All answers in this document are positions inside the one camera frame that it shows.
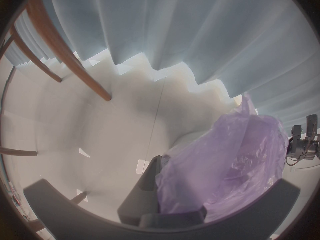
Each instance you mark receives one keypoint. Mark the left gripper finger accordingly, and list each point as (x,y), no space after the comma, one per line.
(143,196)

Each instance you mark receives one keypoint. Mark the wooden chair with white cushions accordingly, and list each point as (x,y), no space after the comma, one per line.
(82,69)

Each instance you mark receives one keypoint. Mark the pale blue curtain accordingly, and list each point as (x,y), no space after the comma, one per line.
(175,29)

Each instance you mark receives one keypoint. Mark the purple plastic bag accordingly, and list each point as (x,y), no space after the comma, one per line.
(220,164)

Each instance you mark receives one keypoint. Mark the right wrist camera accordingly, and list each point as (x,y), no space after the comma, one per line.
(312,124)

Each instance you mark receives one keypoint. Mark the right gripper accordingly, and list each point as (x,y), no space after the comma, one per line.
(303,149)

